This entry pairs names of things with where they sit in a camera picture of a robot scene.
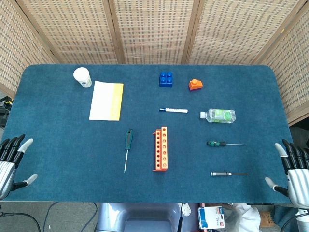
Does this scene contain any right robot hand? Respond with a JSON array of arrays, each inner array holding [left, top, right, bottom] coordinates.
[[265, 139, 309, 209]]

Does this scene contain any black silver precision screwdriver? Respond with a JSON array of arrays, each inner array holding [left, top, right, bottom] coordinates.
[[211, 172, 250, 177]]

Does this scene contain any black yellow floor equipment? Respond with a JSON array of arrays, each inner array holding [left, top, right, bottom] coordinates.
[[0, 96, 13, 128]]

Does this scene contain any orange test tube rack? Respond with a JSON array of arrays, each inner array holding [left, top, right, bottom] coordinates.
[[152, 126, 169, 173]]

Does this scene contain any clear green label bottle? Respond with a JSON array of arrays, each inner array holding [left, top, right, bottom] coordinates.
[[199, 108, 236, 124]]

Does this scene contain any black floor cable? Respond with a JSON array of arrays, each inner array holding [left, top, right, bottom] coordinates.
[[0, 212, 42, 232]]

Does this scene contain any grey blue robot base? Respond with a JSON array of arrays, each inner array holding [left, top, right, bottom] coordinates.
[[96, 202, 201, 232]]

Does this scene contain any blue felt table cover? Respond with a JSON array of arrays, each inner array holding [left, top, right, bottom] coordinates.
[[0, 64, 306, 203]]

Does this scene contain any white blue cardboard box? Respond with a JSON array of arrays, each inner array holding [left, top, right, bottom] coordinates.
[[197, 205, 225, 230]]

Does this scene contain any teal black long screwdriver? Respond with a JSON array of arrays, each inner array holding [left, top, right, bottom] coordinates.
[[123, 128, 134, 173]]

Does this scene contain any white blue marker pen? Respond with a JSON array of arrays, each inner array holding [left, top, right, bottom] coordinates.
[[159, 107, 189, 114]]

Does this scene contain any woven wooden folding screen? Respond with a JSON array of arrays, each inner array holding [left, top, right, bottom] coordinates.
[[0, 0, 309, 126]]

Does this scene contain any blue building block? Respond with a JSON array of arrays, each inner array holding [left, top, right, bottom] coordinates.
[[158, 71, 174, 88]]

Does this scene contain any brown boot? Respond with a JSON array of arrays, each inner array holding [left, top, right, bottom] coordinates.
[[259, 210, 276, 228]]

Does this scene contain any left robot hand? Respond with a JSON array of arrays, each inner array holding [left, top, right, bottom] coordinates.
[[0, 134, 38, 201]]

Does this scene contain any white cloth bundle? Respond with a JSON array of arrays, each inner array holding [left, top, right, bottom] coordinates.
[[223, 203, 263, 232]]

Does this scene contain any orange purple building block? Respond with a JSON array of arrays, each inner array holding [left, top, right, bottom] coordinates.
[[188, 78, 203, 92]]

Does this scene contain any white yellow booklet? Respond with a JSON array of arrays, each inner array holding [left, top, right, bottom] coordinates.
[[89, 80, 124, 121]]

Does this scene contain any dark blue floor cable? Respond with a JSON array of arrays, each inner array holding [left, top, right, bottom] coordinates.
[[43, 202, 98, 232]]

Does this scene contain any green black striped screwdriver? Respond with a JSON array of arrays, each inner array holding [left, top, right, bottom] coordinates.
[[206, 141, 246, 147]]

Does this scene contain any white floral paper cup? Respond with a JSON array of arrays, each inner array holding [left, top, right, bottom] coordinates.
[[73, 67, 93, 88]]

